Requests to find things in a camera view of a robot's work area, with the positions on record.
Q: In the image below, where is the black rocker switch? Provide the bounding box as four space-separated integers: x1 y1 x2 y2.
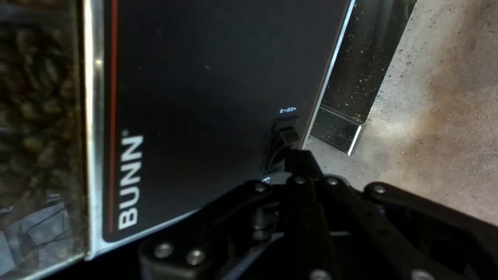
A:
267 113 303 163

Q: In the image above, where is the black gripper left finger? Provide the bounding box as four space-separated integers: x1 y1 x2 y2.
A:
138 147 312 280

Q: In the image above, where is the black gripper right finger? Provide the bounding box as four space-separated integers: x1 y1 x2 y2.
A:
300 149 498 280

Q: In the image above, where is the black Bunn coffee grinder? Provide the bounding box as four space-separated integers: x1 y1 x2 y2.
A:
0 0 420 280

